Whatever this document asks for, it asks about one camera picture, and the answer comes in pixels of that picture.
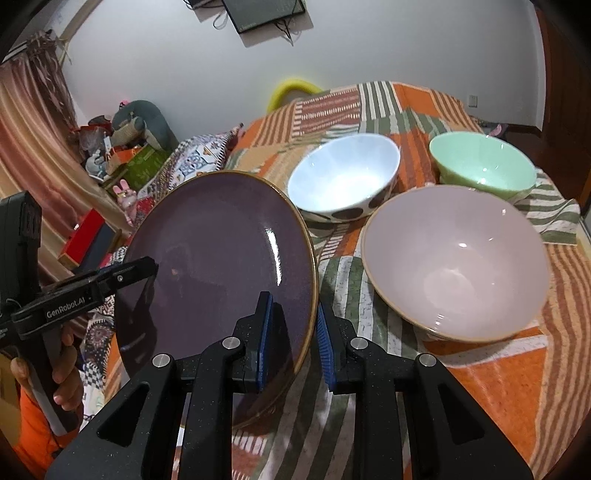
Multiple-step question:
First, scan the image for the mint green bowl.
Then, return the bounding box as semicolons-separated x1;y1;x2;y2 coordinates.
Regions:
429;132;537;203

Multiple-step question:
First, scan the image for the wall mounted black monitor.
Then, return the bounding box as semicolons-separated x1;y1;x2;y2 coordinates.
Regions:
222;0;305;34

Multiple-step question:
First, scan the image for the red box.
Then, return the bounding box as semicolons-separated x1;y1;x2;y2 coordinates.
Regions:
58;209;105;271

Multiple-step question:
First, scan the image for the pink ceramic bowl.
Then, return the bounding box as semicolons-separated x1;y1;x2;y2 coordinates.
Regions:
361;185;550;343

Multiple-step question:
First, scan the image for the striped brown curtain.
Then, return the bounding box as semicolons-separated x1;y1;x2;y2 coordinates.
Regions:
1;32;129;281

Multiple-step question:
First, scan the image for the yellow fuzzy chair back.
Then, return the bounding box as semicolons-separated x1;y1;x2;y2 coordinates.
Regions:
266;78;322;113

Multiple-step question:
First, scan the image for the purple ceramic plate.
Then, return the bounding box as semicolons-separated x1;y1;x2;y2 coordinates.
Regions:
114;171;320;427

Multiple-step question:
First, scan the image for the colourful patterned patchwork cloth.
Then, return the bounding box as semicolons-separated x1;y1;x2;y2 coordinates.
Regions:
81;125;243;420

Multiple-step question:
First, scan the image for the grey plush toy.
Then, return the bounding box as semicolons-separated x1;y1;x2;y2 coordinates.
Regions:
111;100;178;151

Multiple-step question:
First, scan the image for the pink rabbit figurine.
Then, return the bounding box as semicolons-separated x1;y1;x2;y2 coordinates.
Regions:
112;179;137;227

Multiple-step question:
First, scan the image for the white bowl with brown dots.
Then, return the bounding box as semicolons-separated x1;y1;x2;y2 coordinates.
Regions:
287;133;401;223

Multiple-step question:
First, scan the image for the orange sleeved left forearm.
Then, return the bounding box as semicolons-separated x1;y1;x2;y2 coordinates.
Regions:
14;393;80;479

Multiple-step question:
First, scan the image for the green cardboard box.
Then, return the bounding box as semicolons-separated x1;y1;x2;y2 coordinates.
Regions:
101;145;170;196

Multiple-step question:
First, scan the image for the brown wooden door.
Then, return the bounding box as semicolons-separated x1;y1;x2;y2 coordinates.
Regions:
534;1;590;208

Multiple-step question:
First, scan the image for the left hand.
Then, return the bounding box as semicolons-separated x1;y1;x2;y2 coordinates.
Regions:
10;323;84;411

